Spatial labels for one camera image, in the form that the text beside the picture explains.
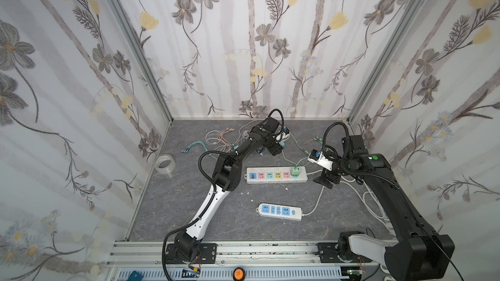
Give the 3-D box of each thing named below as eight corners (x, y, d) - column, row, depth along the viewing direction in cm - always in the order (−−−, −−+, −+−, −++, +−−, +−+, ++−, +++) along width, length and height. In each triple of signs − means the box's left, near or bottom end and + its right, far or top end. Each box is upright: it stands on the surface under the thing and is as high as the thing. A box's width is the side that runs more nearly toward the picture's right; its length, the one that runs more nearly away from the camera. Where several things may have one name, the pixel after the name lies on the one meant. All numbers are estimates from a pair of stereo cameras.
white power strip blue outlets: (255, 214, 86) (255, 212, 83) (257, 203, 89) (257, 201, 87) (301, 221, 84) (303, 219, 82) (301, 209, 87) (302, 207, 85)
